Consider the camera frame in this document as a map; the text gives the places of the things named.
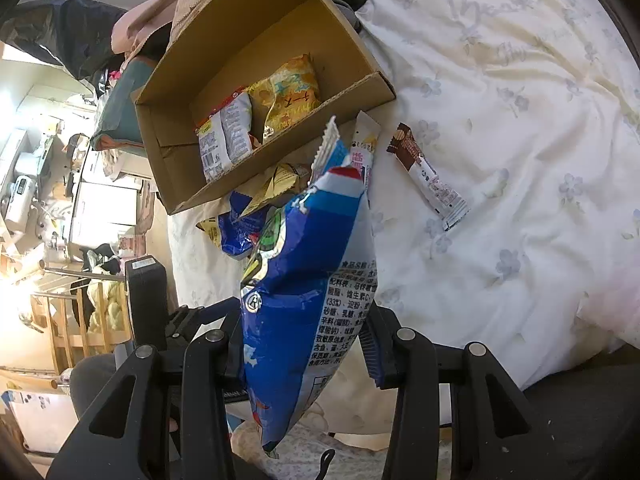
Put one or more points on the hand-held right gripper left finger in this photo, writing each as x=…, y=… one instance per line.
x=231, y=360

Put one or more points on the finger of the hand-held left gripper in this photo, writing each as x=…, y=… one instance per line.
x=200, y=312

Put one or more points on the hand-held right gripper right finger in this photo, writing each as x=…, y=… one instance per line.
x=376, y=370

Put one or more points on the large blue snack bag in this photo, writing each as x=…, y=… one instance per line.
x=300, y=285

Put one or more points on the brown wafer packet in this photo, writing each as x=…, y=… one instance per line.
x=425, y=175

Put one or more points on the brown cardboard box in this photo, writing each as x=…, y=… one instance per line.
x=260, y=25

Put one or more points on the small yellow snack packet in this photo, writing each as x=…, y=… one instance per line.
x=210, y=230

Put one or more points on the wooden rack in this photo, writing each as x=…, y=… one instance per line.
x=65, y=330

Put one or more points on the white drawer cabinet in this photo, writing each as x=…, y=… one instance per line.
x=105, y=210

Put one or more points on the pale yellow snack packet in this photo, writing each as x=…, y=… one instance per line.
x=280, y=180

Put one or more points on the white appliance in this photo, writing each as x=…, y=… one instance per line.
x=22, y=185

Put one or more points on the teal cushion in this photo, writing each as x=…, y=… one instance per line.
x=122, y=105

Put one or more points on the yellow snack bag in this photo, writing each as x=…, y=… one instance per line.
x=285, y=95

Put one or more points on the white purple stick packet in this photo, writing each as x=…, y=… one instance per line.
x=365, y=135

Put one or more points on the white floral bedsheet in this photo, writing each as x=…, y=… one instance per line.
x=500, y=160

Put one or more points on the black jacket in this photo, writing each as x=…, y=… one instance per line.
x=75, y=30

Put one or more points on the pink cloth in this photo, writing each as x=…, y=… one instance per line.
x=135, y=20

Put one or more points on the grey cloth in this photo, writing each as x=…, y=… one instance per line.
x=349, y=17

